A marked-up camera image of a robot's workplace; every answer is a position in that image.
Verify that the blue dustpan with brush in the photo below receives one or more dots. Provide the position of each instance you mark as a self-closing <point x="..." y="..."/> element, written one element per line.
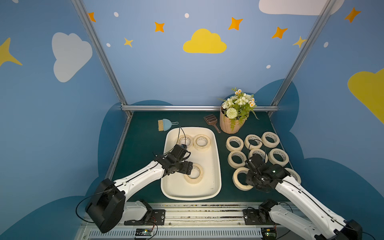
<point x="165" y="125"/>

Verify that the left green circuit board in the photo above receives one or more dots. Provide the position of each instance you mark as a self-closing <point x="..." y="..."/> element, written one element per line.
<point x="144" y="233"/>

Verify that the green table mat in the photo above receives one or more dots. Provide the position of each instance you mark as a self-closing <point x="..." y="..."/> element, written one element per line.
<point x="143" y="140"/>

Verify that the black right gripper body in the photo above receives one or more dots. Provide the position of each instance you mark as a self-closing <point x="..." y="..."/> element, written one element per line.
<point x="254" y="176"/>

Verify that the green circuit board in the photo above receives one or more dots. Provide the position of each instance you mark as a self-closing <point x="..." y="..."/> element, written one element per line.
<point x="144" y="233"/>
<point x="268" y="233"/>

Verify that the cream masking tape roll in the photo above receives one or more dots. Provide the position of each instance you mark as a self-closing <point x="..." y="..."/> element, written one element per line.
<point x="196" y="175"/>
<point x="186" y="140"/>
<point x="234" y="143"/>
<point x="236" y="159"/>
<point x="270" y="140"/>
<point x="253" y="142"/>
<point x="294" y="174"/>
<point x="278" y="157"/>
<point x="259" y="152"/>
<point x="237" y="183"/>
<point x="202" y="143"/>

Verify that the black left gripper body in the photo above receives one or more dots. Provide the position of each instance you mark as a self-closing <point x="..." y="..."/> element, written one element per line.
<point x="182" y="165"/>

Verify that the aluminium rail frame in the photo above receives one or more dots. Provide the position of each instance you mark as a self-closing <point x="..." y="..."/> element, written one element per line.
<point x="192" y="221"/>

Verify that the brown slotted litter scoop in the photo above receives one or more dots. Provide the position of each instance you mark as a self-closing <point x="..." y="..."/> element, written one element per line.
<point x="212" y="120"/>

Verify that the beige ribbed flower pot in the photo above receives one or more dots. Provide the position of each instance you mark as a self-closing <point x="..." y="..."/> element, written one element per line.
<point x="227" y="125"/>

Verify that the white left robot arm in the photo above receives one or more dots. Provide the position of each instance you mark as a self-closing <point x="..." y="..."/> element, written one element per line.
<point x="109" y="205"/>

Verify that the white and green artificial flowers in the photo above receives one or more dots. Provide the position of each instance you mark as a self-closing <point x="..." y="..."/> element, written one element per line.
<point x="239" y="105"/>

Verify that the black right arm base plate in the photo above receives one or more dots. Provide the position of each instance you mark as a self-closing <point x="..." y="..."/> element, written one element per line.
<point x="255" y="217"/>

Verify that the white plastic storage box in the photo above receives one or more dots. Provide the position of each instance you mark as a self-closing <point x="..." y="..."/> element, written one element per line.
<point x="175" y="187"/>

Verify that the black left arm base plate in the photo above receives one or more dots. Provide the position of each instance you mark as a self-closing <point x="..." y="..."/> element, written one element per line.
<point x="140" y="213"/>

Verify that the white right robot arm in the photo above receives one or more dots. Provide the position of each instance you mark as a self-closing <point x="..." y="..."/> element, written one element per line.
<point x="320" y="223"/>

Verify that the right green circuit board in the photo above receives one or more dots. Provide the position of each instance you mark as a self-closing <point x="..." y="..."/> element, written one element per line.
<point x="268" y="233"/>

